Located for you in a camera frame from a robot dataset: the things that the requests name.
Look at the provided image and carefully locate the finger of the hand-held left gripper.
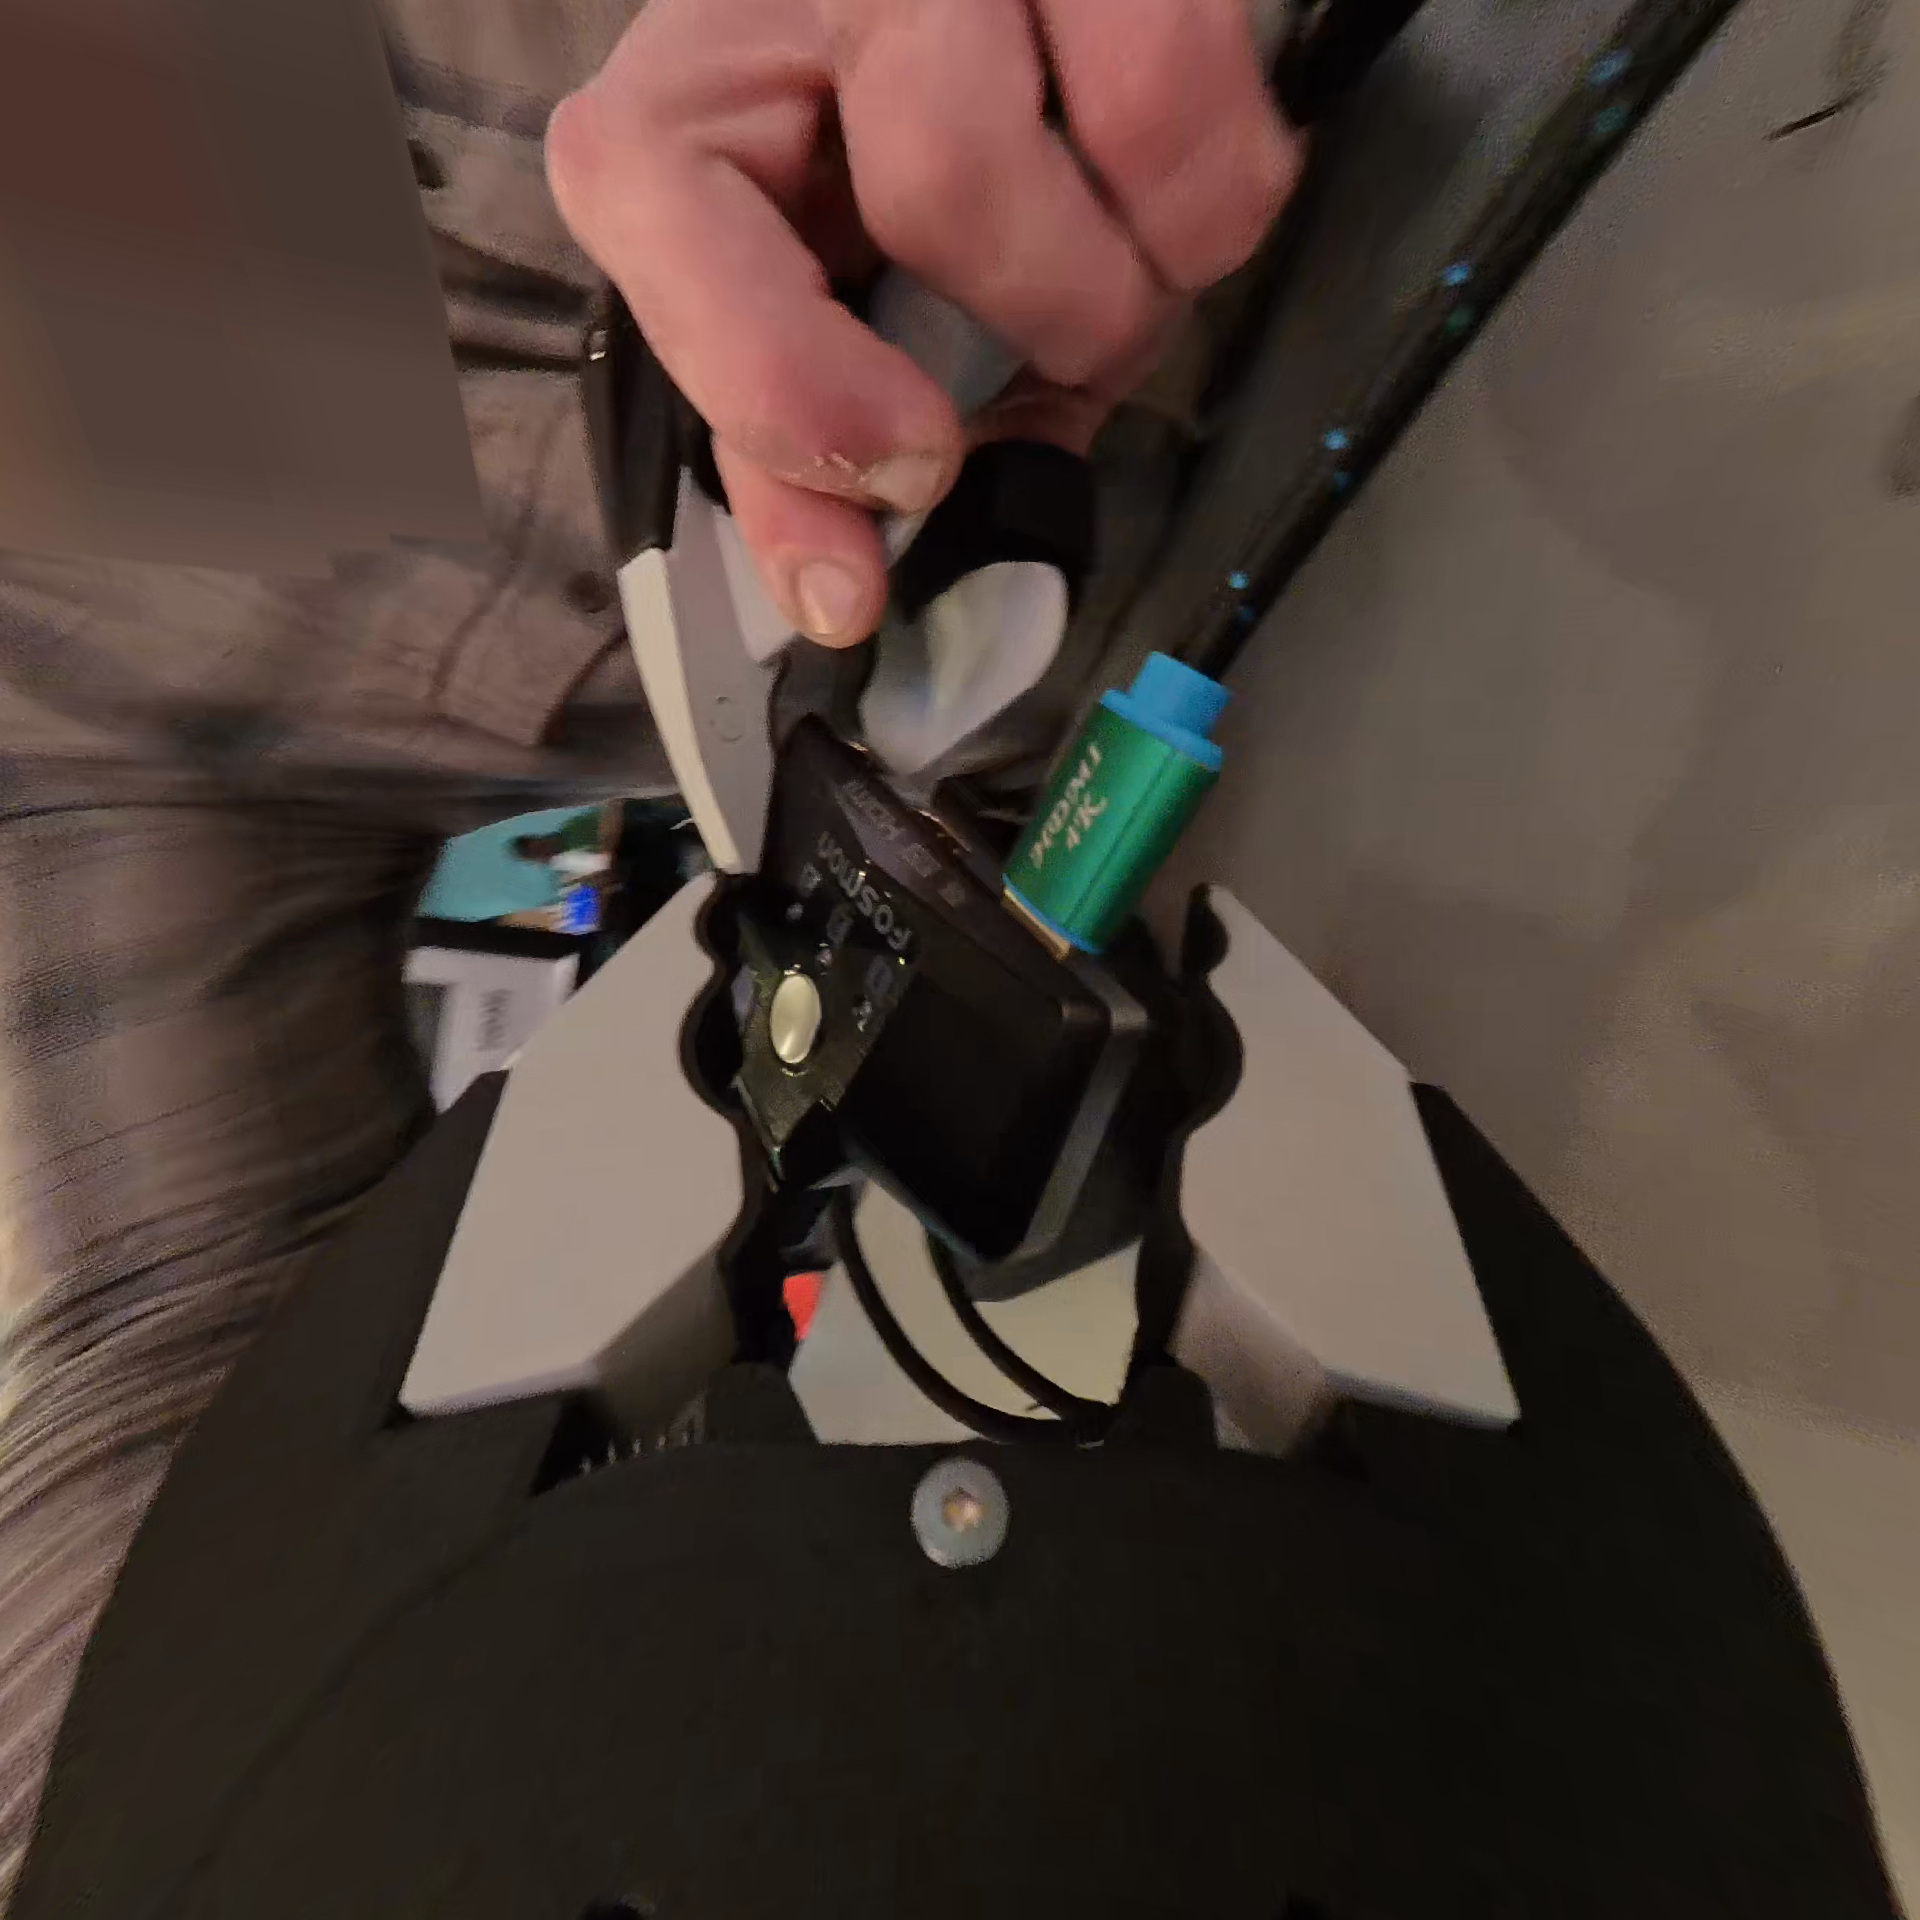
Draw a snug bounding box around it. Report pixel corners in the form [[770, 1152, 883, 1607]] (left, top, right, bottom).
[[616, 480, 789, 877], [855, 554, 1077, 789]]

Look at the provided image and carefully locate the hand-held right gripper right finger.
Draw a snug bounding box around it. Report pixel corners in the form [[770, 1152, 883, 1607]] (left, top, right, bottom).
[[1156, 887, 1521, 1449]]

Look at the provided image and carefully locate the person's left hand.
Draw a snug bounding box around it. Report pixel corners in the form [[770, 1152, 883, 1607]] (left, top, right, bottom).
[[547, 0, 1308, 646]]

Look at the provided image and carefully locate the black hdmi switch box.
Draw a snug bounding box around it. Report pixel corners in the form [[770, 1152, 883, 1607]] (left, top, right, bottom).
[[729, 714, 1156, 1261]]

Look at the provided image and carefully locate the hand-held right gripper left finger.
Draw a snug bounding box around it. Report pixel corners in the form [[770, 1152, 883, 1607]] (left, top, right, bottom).
[[400, 879, 753, 1416]]

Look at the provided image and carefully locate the black braided hdmi cable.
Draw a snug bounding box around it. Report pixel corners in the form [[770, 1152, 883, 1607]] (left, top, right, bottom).
[[1005, 0, 1743, 954]]

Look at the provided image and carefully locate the person's torso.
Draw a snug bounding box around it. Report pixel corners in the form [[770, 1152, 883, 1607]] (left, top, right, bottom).
[[0, 0, 706, 1833]]

